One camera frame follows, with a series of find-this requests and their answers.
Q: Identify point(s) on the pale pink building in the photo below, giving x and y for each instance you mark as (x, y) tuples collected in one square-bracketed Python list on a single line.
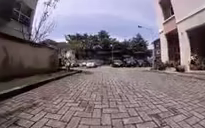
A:
[(196, 13)]

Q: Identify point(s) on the row of trees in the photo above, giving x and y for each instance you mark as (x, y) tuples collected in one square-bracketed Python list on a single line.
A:
[(103, 41)]

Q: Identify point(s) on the row of parked cars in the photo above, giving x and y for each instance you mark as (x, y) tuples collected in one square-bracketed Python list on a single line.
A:
[(118, 63)]

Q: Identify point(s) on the bare tree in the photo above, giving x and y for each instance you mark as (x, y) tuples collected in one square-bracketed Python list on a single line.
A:
[(40, 30)]

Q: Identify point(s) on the raised concrete pavement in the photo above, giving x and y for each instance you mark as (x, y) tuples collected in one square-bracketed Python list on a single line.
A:
[(20, 83)]

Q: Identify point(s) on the low bushes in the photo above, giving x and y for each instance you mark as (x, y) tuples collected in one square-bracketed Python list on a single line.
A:
[(161, 65)]

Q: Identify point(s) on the leafy bush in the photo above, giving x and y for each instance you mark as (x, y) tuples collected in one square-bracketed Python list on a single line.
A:
[(198, 61)]

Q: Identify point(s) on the tan boundary wall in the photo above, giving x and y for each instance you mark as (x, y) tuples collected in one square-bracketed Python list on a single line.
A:
[(20, 56)]

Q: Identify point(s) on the grey building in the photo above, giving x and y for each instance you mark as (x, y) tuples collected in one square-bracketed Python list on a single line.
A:
[(3, 13)]

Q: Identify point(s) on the grey brick paved road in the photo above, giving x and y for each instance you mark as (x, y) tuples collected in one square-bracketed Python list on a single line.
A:
[(110, 100)]

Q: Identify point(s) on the dark building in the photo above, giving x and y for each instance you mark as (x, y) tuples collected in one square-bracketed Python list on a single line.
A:
[(156, 46)]

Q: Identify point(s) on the street lamp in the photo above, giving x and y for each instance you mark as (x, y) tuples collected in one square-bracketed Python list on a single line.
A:
[(140, 26)]

